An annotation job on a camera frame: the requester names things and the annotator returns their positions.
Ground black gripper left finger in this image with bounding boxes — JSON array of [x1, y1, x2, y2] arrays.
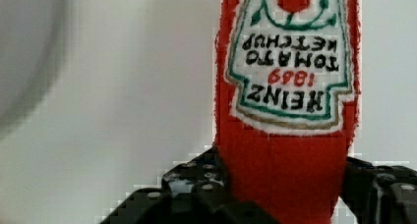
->
[[99, 146, 279, 224]]

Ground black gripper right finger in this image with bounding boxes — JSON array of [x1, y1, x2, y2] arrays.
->
[[340, 157, 417, 224]]

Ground red plush ketchup bottle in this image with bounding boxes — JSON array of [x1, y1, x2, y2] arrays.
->
[[214, 0, 361, 224]]

